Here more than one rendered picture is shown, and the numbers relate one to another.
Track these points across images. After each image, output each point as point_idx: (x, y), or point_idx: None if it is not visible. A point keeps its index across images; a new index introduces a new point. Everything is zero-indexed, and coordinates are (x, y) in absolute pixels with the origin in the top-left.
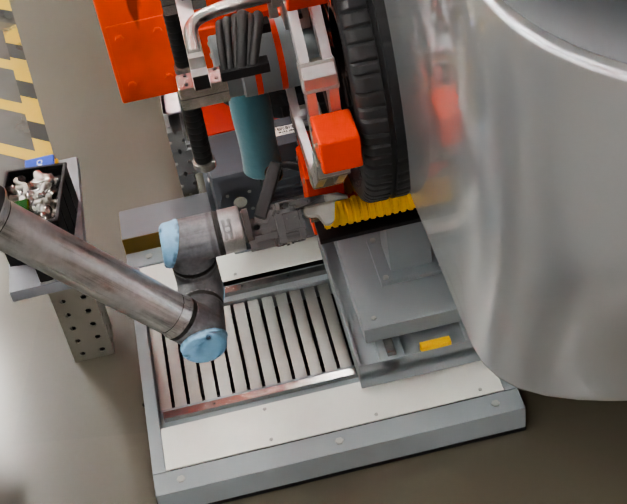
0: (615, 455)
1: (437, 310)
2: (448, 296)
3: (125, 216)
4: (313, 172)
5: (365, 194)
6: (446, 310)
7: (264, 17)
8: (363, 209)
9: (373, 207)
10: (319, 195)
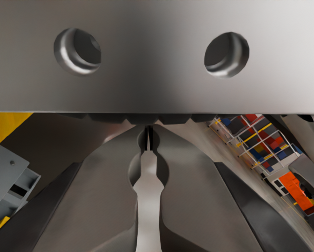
0: None
1: None
2: None
3: None
4: (132, 37)
5: (206, 117)
6: (2, 195)
7: None
8: (4, 129)
9: (17, 118)
10: (232, 172)
